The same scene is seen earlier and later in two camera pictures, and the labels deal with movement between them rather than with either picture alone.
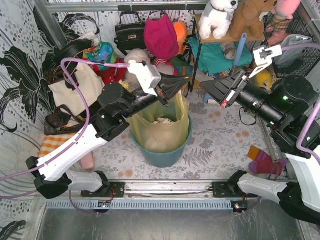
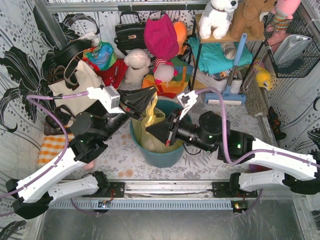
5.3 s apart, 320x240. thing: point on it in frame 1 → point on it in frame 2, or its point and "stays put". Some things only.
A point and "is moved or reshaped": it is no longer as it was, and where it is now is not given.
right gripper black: [231, 92] → [171, 132]
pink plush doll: [164, 67] stays put
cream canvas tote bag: [90, 86] stays put
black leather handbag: [130, 36] stays put
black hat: [71, 49] stays put
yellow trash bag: [160, 127] is moved or reshaped
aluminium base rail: [167, 189] stays put
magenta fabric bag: [161, 37] stays put
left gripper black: [162, 94] → [127, 107]
